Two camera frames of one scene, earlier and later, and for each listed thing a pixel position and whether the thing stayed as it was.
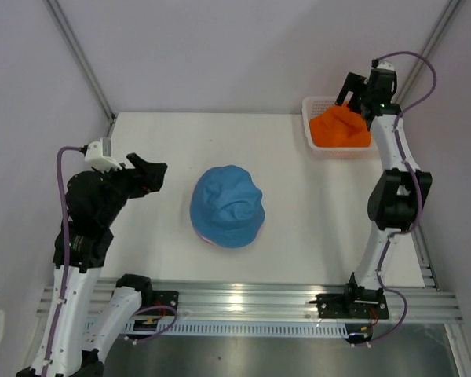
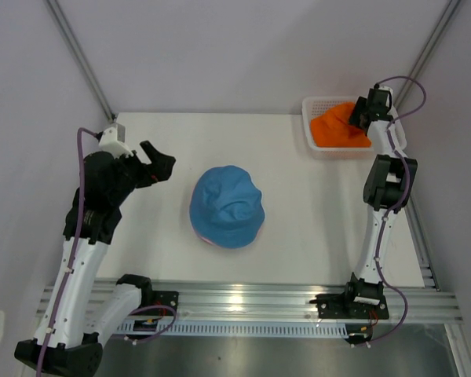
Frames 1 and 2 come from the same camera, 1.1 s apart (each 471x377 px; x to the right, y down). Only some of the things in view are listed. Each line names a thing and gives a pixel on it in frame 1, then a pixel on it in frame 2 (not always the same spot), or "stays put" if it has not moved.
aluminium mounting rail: x=410 y=300 stays put
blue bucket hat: x=226 y=207 stays put
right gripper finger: x=354 y=82 → x=358 y=115
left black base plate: x=148 y=298 stays put
